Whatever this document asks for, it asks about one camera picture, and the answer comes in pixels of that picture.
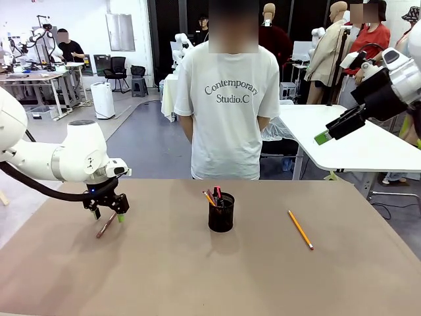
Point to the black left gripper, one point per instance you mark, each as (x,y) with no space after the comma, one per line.
(102,194)

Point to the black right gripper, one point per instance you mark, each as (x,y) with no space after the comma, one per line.
(381,95)

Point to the red-brown pencil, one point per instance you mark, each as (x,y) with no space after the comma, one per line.
(104,227)

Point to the slim pen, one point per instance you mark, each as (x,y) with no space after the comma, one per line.
(210,195)

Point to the black marker with red cap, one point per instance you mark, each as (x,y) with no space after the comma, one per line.
(216,192)

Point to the black pen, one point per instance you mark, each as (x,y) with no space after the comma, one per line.
(221,200)

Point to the long yellow pencil pink eraser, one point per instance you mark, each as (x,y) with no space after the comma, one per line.
(300,229)

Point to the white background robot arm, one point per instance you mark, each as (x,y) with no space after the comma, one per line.
(181,46)
(317,39)

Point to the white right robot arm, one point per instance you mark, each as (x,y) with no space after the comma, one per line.
(404,75)

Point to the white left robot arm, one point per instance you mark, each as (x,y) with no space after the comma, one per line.
(79,148)

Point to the black mesh pen holder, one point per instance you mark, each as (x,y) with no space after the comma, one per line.
(221,215)

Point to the white desk with metal legs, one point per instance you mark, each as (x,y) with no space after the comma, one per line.
(361,154)

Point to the mannequin in beige coat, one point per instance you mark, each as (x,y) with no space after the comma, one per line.
(329,56)

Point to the person in red shirt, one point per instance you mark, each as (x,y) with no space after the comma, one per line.
(375,36)

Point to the black tripod leg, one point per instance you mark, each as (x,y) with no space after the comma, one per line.
(30,135)

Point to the white air purifier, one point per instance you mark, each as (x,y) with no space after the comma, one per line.
(102,100)

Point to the mannequin in dark red top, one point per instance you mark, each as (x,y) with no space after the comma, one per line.
(276,42)

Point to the person in white T-shirt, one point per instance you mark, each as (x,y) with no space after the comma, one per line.
(227,115)

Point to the figure with patterned bucket hat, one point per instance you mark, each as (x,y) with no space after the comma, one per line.
(412,19)

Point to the table with white cloth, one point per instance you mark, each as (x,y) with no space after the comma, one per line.
(169,95)

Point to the black plastic stool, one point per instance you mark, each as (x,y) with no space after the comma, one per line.
(139,82)

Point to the black office chair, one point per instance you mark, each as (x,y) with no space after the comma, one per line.
(115,70)

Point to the dark leaning board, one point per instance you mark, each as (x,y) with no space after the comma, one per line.
(101,65)

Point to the seated person in black T-shirt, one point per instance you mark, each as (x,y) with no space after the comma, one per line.
(70,49)

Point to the standing person in dark clothes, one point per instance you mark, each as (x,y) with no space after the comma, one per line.
(204,33)

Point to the white background robot on stand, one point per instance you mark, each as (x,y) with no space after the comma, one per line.
(39,36)

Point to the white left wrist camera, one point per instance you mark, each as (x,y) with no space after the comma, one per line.
(118,167)

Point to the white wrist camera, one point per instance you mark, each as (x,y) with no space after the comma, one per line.
(118,167)
(352,60)

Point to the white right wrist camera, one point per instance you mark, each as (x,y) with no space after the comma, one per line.
(352,60)

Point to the metal wall panel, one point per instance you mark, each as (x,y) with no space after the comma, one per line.
(120,32)

